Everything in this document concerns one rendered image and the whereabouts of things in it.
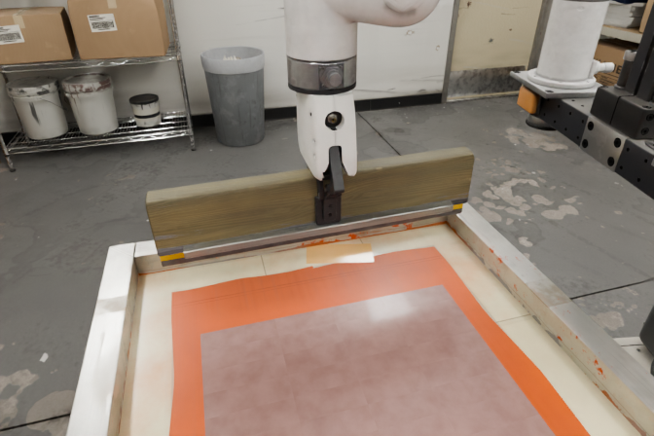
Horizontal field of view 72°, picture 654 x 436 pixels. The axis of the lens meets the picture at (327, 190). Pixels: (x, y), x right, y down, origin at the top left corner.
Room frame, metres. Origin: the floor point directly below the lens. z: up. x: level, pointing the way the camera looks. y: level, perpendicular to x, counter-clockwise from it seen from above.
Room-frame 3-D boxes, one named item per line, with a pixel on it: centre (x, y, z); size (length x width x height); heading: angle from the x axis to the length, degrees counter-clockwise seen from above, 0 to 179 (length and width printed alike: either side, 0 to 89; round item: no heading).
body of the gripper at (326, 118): (0.49, 0.00, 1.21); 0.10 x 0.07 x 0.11; 16
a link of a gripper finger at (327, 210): (0.46, 0.00, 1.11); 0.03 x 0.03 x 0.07; 16
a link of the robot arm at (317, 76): (0.48, 0.00, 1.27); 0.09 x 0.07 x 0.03; 16
